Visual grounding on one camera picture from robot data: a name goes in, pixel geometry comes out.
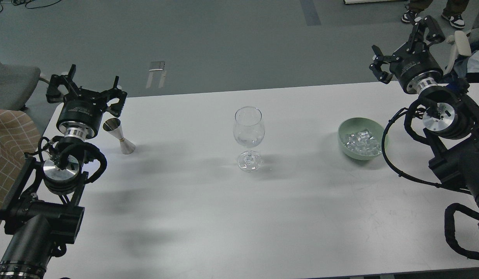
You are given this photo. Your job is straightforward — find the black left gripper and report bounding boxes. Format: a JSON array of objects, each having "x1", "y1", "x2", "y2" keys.
[{"x1": 46, "y1": 64, "x2": 128, "y2": 139}]

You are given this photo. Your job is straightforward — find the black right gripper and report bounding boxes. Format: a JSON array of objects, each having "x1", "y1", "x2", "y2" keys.
[{"x1": 369, "y1": 15, "x2": 445, "y2": 94}]

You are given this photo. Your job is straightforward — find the steel cocktail jigger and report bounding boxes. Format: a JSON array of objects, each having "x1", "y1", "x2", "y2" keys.
[{"x1": 102, "y1": 118, "x2": 135, "y2": 154}]

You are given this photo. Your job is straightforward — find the clear ice cubes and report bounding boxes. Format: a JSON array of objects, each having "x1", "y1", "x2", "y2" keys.
[{"x1": 342, "y1": 129, "x2": 382, "y2": 157}]

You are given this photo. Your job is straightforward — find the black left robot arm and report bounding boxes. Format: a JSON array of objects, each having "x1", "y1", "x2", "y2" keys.
[{"x1": 0, "y1": 65, "x2": 127, "y2": 279}]

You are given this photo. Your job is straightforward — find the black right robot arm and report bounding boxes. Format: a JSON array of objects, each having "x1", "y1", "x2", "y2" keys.
[{"x1": 369, "y1": 15, "x2": 479, "y2": 261}]

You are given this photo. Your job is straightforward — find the clear wine glass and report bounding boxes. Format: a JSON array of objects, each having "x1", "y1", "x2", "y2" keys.
[{"x1": 233, "y1": 106, "x2": 265, "y2": 172}]

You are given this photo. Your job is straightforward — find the white black sneaker right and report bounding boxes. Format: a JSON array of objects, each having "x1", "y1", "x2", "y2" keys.
[{"x1": 441, "y1": 14, "x2": 465, "y2": 30}]

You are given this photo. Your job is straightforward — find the white chair with clothes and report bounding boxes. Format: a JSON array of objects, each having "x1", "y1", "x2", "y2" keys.
[{"x1": 442, "y1": 18, "x2": 479, "y2": 83}]

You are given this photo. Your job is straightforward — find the grey office chair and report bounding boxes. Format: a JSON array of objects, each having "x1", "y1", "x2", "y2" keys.
[{"x1": 0, "y1": 61, "x2": 50, "y2": 111}]

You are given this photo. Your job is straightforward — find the beige checkered cushion chair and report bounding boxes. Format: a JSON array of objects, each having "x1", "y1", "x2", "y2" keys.
[{"x1": 0, "y1": 109, "x2": 40, "y2": 223}]

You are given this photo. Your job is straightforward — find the silver floor socket plate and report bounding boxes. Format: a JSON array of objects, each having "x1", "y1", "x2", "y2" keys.
[{"x1": 148, "y1": 61, "x2": 165, "y2": 71}]

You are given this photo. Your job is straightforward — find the green bowl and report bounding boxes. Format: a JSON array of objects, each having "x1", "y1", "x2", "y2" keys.
[{"x1": 337, "y1": 117, "x2": 388, "y2": 161}]

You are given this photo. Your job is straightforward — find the black floor cables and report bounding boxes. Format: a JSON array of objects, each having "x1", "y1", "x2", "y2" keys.
[{"x1": 0, "y1": 0, "x2": 61, "y2": 17}]

